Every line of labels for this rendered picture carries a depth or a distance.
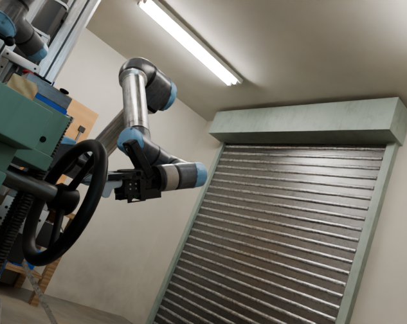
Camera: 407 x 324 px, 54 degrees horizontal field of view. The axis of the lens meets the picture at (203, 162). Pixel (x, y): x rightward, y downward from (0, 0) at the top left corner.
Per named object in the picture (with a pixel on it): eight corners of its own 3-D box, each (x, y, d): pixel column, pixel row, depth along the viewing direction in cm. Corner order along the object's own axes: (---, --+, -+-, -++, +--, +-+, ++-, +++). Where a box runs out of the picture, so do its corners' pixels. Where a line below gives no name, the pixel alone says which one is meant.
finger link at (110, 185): (89, 200, 94) (125, 196, 99) (89, 175, 93) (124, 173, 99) (84, 199, 96) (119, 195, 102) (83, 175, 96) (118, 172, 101)
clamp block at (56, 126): (51, 157, 78) (72, 118, 80) (-18, 122, 70) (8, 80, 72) (28, 155, 89) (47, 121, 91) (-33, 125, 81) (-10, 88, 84)
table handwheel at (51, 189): (22, 288, 84) (107, 238, 70) (-81, 259, 72) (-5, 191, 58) (51, 180, 103) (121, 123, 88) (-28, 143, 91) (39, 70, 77)
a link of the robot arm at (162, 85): (54, 161, 155) (148, 58, 147) (85, 177, 165) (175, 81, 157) (58, 179, 147) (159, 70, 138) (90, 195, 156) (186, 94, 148)
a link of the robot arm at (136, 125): (131, 37, 138) (140, 136, 106) (153, 57, 145) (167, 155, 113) (108, 57, 142) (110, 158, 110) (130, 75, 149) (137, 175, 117)
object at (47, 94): (65, 116, 80) (77, 92, 82) (13, 85, 74) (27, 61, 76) (44, 118, 91) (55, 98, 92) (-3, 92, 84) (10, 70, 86)
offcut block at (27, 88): (4, 98, 59) (16, 80, 60) (27, 109, 60) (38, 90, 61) (1, 92, 56) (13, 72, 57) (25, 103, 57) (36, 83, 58)
